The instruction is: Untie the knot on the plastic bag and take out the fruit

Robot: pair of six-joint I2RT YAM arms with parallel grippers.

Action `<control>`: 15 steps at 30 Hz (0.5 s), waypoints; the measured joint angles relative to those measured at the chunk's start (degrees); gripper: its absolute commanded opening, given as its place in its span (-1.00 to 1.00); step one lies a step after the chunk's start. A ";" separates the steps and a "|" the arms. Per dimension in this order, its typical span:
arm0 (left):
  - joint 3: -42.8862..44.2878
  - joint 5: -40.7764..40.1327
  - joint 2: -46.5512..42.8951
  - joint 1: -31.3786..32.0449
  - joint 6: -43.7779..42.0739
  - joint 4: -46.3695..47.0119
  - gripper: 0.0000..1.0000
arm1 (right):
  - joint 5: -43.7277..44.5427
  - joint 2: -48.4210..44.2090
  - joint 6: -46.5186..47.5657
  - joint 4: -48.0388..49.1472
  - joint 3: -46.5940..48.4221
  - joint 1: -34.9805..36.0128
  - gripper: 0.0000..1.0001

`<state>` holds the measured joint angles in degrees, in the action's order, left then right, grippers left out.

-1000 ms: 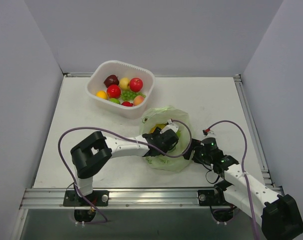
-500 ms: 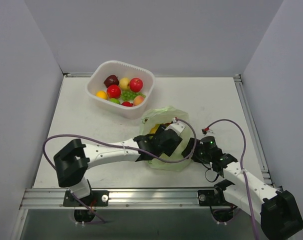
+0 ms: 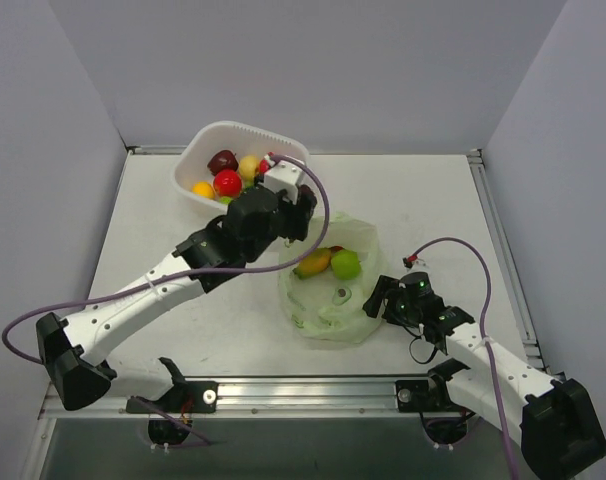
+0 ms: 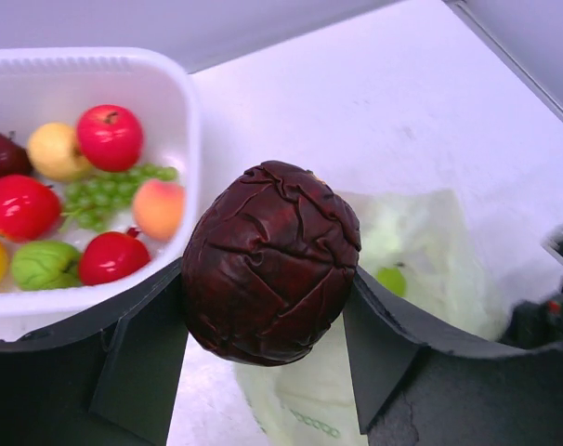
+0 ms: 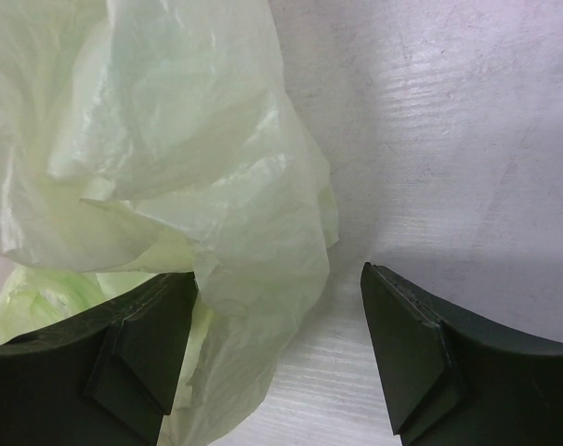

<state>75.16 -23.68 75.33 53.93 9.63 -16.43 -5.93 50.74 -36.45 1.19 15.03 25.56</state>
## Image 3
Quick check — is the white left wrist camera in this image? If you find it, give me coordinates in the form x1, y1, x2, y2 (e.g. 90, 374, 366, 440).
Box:
262, 152, 304, 205

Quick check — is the yellow mango in bag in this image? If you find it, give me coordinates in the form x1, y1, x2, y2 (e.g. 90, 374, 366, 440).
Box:
293, 248, 332, 280

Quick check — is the yellow pear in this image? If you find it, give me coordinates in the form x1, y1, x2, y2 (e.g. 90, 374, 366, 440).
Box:
237, 155, 260, 182

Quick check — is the purple cable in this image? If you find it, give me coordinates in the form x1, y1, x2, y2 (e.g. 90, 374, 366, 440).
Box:
413, 236, 522, 480
1, 154, 332, 449

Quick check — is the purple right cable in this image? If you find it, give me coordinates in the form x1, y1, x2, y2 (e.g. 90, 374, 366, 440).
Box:
413, 236, 522, 480

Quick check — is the orange fruit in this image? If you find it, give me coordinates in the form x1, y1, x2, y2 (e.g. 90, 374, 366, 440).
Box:
191, 181, 216, 200

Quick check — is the bright red apple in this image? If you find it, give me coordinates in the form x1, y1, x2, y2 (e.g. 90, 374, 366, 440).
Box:
213, 169, 244, 198

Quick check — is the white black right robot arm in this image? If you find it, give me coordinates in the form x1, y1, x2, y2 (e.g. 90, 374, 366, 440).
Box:
363, 272, 606, 479

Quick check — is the white plastic basket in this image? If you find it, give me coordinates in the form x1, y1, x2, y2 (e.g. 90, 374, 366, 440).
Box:
170, 121, 310, 216

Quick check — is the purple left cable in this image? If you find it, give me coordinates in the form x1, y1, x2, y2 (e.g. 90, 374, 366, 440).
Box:
1, 154, 332, 449

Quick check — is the aluminium table frame rail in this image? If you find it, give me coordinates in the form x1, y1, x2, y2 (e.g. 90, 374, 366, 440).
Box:
467, 149, 549, 373

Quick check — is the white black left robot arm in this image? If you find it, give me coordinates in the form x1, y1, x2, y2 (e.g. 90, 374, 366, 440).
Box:
36, 185, 317, 411

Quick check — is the front aluminium mounting rail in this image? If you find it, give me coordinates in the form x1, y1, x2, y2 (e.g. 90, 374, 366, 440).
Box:
40, 374, 577, 419

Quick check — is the black short right cable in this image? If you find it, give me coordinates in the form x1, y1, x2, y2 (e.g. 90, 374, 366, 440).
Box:
408, 333, 444, 366

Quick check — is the dark red apple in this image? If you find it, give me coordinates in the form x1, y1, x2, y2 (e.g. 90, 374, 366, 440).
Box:
207, 150, 238, 176

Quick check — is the green apple in bag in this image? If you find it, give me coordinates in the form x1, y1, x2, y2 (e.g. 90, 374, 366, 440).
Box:
331, 250, 361, 280

